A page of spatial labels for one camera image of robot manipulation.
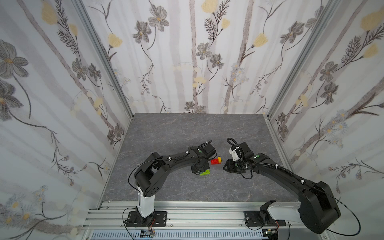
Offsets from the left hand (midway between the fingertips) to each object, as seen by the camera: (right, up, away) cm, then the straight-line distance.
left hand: (206, 170), depth 89 cm
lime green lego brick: (+1, -2, +2) cm, 2 cm away
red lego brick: (+6, +4, +4) cm, 8 cm away
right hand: (+12, +4, -5) cm, 14 cm away
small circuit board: (-30, -26, -18) cm, 43 cm away
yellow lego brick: (+9, +6, +4) cm, 11 cm away
